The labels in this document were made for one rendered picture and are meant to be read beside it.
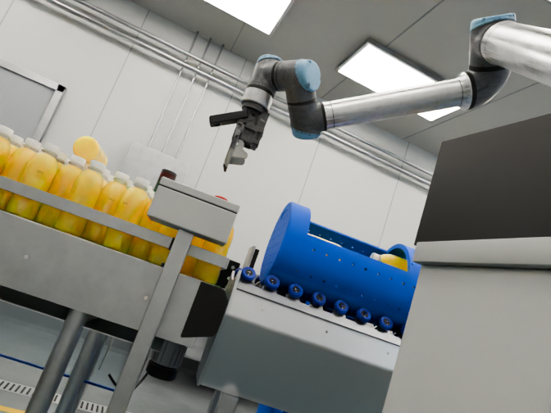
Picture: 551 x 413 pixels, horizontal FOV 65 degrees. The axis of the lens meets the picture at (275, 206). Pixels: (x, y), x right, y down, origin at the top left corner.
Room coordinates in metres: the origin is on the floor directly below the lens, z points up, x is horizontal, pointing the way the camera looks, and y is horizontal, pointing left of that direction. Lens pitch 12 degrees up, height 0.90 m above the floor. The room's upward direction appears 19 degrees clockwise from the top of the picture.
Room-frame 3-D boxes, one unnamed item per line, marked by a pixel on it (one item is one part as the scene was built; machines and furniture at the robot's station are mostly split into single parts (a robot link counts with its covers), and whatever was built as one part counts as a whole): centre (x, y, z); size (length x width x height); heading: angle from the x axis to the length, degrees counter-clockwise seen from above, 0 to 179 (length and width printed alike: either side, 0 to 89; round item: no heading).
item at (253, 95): (1.26, 0.16, 1.46); 0.10 x 0.09 x 0.05; 7
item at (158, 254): (1.20, 0.24, 0.99); 0.07 x 0.07 x 0.19
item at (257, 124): (1.25, 0.15, 1.38); 0.09 x 0.08 x 0.12; 97
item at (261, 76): (1.25, 0.16, 1.55); 0.10 x 0.09 x 0.12; 53
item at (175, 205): (1.08, 0.19, 1.05); 0.20 x 0.10 x 0.10; 97
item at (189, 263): (1.25, 0.19, 0.99); 0.07 x 0.07 x 0.19
